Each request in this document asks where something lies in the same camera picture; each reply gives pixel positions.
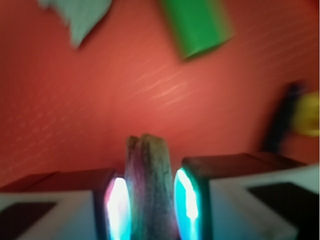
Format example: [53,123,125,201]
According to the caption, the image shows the brown wood chip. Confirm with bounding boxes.
[124,133,177,240]

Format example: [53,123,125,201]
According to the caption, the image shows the red plastic tray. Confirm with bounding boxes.
[0,0,320,185]

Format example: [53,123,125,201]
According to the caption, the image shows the light blue cloth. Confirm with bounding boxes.
[38,0,112,48]

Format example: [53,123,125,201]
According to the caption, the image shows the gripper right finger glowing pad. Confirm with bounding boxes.
[174,152,320,240]

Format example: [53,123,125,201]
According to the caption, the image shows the navy blue rope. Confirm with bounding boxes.
[261,81,307,153]

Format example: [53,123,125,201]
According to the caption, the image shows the green wooden block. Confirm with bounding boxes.
[159,0,236,61]

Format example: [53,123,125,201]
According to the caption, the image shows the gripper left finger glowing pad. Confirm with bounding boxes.
[0,168,132,240]

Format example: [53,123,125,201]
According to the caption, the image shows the yellow rubber duck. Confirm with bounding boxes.
[292,91,320,137]

